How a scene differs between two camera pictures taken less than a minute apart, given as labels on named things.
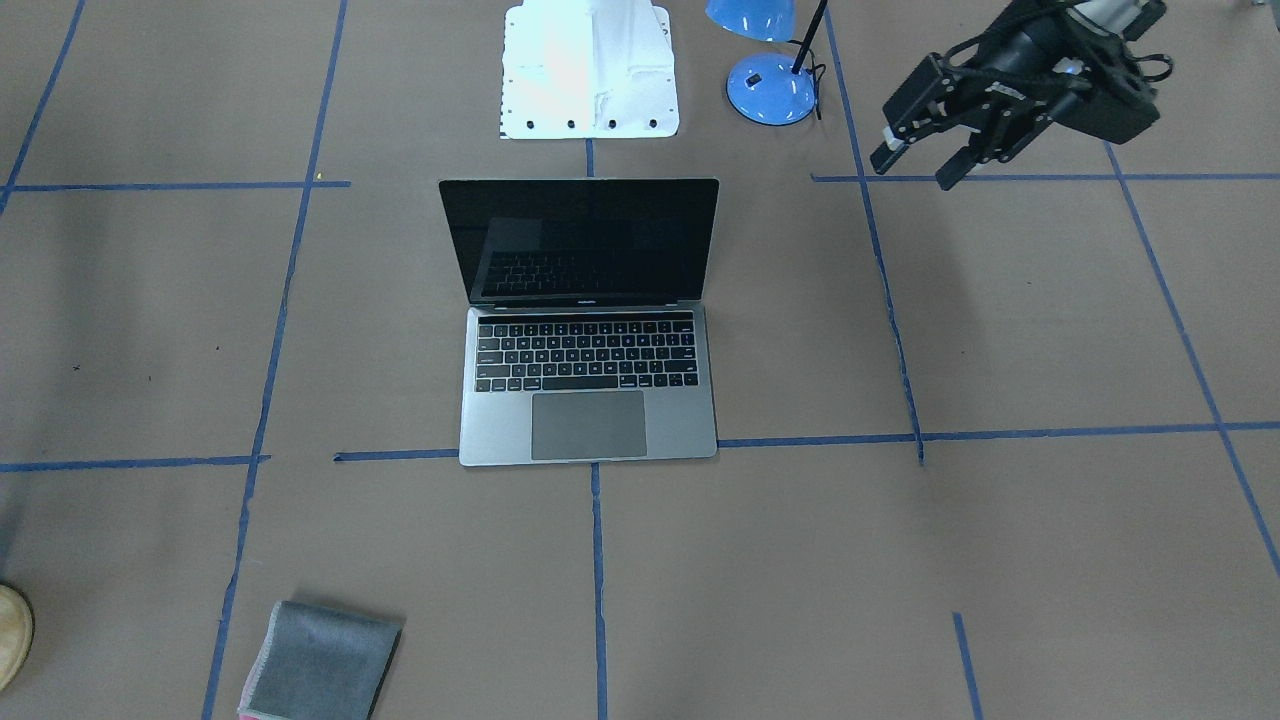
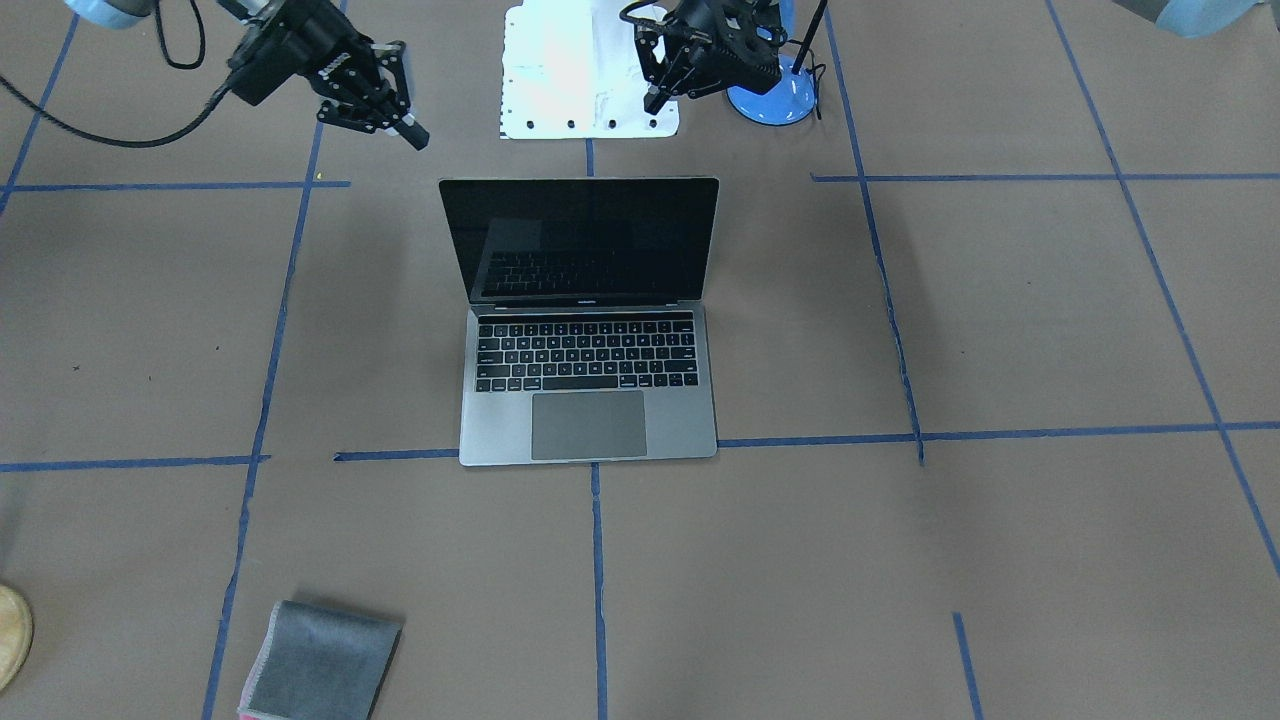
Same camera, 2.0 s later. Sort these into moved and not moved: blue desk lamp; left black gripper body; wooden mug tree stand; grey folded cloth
Moved: left black gripper body
Not moved: blue desk lamp; wooden mug tree stand; grey folded cloth
